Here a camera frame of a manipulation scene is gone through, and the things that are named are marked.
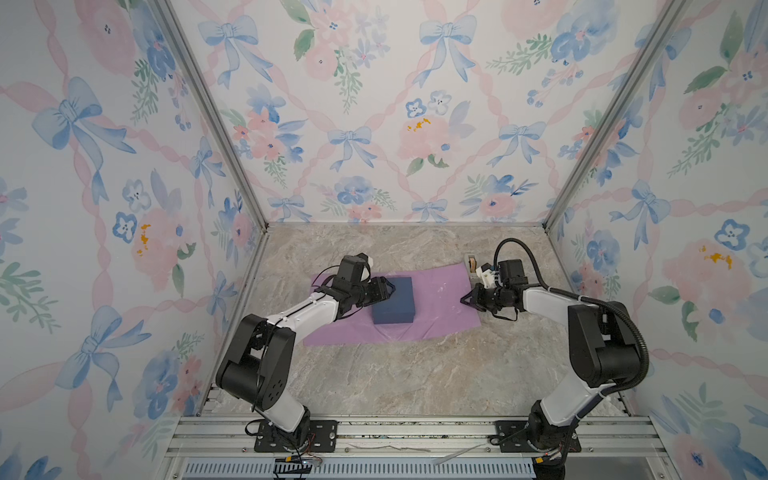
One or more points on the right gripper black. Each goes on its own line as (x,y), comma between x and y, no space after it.
(480,288)

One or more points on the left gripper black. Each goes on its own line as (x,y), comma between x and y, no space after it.
(380,290)

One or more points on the dark blue gift box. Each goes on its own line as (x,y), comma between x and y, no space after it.
(399,308)

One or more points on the purple pink wrapping paper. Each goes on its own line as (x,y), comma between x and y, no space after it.
(439,313)

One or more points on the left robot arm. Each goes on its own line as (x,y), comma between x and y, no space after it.
(256,365)

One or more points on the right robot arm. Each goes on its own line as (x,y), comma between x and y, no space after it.
(604,350)

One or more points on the grey tape dispenser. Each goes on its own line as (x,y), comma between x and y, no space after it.
(472,263)

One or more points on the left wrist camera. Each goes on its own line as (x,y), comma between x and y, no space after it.
(354,269)

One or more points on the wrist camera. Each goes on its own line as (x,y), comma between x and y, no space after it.
(506,274)
(354,269)

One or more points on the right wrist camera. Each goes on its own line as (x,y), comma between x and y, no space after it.
(506,274)

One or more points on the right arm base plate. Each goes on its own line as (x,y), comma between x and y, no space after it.
(519,436)

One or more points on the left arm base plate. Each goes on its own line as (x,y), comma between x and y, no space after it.
(311,436)

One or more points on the aluminium frame rail front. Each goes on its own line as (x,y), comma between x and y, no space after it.
(432,436)

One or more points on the vented cable duct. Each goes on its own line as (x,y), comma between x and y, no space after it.
(360,468)

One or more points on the right aluminium corner post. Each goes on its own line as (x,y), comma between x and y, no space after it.
(658,36)

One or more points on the aluminium corner post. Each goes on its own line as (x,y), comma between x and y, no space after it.
(658,36)
(170,25)

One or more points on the left aluminium corner post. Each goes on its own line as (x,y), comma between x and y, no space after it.
(170,25)

